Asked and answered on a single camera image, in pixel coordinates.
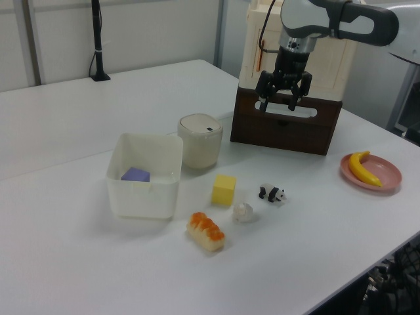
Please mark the black pole stand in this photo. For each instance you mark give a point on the black pole stand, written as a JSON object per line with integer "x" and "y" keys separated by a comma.
{"x": 97, "y": 39}

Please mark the yellow toy banana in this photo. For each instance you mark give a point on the yellow toy banana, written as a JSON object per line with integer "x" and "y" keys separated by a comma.
{"x": 359, "y": 170}

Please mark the toy bread loaf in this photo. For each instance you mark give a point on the toy bread loaf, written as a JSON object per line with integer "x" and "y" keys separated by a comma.
{"x": 206, "y": 233}

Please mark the dark brown wooden drawer box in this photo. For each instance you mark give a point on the dark brown wooden drawer box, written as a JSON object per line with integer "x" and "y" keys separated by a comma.
{"x": 282, "y": 138}

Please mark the white plastic basket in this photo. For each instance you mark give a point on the white plastic basket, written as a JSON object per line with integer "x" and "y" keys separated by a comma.
{"x": 141, "y": 203}

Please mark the black equipment below table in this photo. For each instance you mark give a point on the black equipment below table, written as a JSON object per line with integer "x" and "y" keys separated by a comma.
{"x": 397, "y": 282}

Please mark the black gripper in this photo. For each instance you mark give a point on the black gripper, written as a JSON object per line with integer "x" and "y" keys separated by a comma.
{"x": 290, "y": 67}

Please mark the small beige lidded bin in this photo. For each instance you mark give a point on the small beige lidded bin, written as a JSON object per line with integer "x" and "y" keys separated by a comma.
{"x": 200, "y": 147}

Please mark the toy panda figure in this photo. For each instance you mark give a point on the toy panda figure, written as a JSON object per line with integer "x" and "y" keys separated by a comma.
{"x": 270, "y": 192}

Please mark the pink plate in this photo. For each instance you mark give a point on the pink plate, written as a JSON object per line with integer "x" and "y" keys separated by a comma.
{"x": 388, "y": 174}

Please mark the yellow foam block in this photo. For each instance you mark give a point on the yellow foam block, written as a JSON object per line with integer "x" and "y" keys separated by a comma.
{"x": 223, "y": 190}

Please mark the purple foam block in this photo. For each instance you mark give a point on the purple foam block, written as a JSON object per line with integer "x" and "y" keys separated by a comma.
{"x": 135, "y": 175}

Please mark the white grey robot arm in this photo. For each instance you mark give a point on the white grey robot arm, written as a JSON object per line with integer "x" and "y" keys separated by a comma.
{"x": 328, "y": 16}

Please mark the cream plastic storage box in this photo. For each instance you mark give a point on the cream plastic storage box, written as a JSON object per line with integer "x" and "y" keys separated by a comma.
{"x": 328, "y": 65}

